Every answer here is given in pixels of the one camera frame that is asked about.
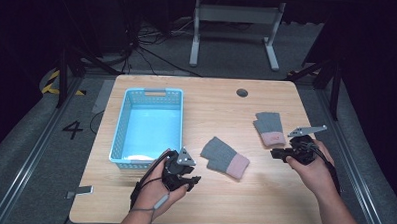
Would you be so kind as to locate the person's right hand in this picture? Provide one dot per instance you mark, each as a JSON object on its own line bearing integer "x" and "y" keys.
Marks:
{"x": 317, "y": 176}

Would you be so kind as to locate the person's left hand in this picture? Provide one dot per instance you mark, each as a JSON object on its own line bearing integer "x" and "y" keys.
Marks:
{"x": 153, "y": 190}

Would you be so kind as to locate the yellow and black hazard tape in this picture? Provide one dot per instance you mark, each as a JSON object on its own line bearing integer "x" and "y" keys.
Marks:
{"x": 50, "y": 83}

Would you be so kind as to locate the black metal stand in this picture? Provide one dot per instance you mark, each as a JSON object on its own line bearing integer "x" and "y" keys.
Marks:
{"x": 335, "y": 90}
{"x": 63, "y": 77}

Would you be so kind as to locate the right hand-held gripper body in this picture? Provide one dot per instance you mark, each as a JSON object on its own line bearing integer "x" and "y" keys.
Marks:
{"x": 303, "y": 150}

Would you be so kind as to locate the grey tape piece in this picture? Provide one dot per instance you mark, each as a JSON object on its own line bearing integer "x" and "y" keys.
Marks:
{"x": 82, "y": 190}

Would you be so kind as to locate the blue plastic basket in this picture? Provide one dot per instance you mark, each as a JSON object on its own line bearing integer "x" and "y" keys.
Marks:
{"x": 149, "y": 130}

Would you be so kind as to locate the grey and pink knit glove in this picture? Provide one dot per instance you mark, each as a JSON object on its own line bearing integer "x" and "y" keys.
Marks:
{"x": 223, "y": 156}
{"x": 269, "y": 127}

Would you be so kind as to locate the white metal desk frame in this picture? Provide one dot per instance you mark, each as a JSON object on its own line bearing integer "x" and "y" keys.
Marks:
{"x": 238, "y": 14}

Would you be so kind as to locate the aluminium floor rail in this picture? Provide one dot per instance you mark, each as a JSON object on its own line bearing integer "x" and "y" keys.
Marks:
{"x": 31, "y": 153}
{"x": 351, "y": 164}

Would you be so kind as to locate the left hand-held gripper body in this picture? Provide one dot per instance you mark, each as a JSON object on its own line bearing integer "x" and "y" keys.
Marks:
{"x": 174, "y": 168}

